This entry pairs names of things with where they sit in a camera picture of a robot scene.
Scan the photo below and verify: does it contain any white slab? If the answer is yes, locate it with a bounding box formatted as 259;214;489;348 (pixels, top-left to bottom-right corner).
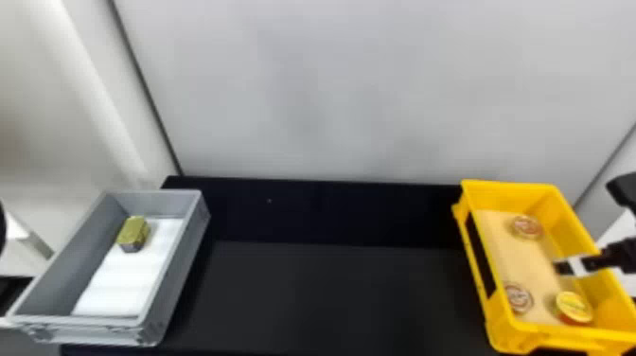
70;215;186;319

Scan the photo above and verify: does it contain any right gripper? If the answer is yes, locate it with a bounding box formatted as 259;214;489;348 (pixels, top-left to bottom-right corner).
553;238;636;277

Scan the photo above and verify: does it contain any yellow crate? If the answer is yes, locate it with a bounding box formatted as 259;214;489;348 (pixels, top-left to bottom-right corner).
450;178;636;356

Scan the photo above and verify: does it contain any grey crate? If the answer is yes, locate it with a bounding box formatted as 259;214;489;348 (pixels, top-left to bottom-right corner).
5;188;211;348

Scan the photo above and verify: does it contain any round yellow can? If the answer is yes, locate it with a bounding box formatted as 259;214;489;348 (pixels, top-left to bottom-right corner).
503;280;536;314
509;214;545;241
553;290;595;326

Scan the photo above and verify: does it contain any gold rectangular can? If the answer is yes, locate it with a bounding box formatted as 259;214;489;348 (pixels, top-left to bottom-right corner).
115;214;151;254

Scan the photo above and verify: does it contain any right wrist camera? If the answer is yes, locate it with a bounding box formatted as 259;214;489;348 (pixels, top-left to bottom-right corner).
605;170;636;216

